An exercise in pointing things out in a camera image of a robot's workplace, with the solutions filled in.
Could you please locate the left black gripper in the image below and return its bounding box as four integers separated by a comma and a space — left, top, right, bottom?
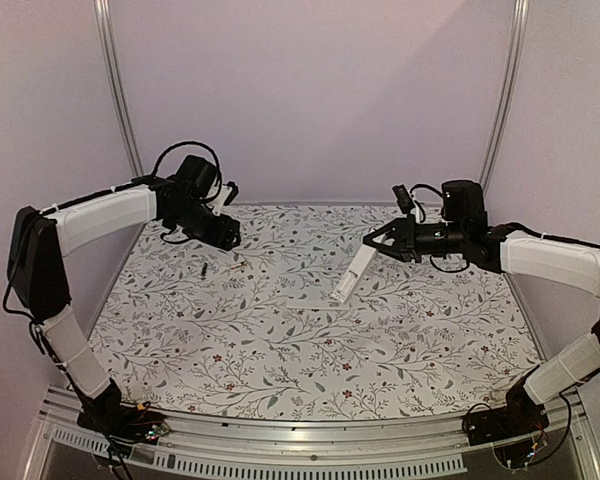
168, 199, 241, 250

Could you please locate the white remote control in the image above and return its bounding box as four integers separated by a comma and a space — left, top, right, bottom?
330, 245, 377, 303

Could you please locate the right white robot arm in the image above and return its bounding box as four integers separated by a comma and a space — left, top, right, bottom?
363, 180, 600, 436

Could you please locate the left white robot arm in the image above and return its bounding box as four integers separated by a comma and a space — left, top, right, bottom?
3, 155, 241, 434

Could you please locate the floral table mat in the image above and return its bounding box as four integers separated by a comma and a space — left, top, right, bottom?
90, 206, 541, 421

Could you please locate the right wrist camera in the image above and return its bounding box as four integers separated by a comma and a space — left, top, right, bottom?
392, 185, 426, 224

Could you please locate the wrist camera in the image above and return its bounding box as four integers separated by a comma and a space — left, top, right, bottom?
211, 181, 239, 209
392, 185, 426, 224

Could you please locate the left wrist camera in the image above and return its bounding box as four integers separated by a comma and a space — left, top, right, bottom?
211, 181, 239, 209

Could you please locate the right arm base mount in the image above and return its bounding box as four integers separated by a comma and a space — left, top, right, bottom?
461, 403, 549, 446

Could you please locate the front aluminium rail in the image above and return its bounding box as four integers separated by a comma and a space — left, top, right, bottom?
23, 387, 600, 479

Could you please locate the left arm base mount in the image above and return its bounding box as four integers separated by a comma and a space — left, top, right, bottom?
77, 401, 170, 444

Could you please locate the left aluminium frame post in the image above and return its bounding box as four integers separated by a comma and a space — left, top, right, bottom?
93, 0, 144, 177

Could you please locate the aluminium frame post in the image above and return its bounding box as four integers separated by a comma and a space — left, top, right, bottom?
93, 0, 144, 177
479, 0, 530, 193

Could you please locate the right aluminium frame post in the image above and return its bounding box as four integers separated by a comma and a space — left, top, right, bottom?
479, 0, 530, 193

